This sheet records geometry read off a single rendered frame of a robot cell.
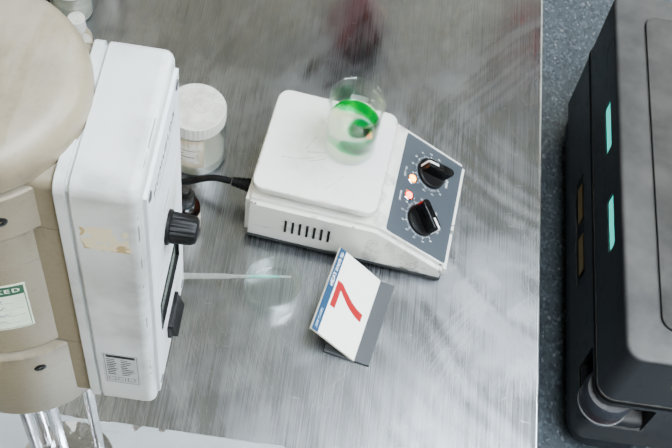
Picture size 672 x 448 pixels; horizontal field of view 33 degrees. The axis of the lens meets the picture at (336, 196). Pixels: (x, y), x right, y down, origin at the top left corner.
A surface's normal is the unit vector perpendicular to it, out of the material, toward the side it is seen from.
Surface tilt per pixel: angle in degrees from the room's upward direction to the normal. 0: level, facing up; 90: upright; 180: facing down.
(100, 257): 90
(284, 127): 0
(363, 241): 90
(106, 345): 90
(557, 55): 0
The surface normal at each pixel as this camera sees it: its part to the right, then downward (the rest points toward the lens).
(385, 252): -0.21, 0.81
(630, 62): 0.10, -0.54
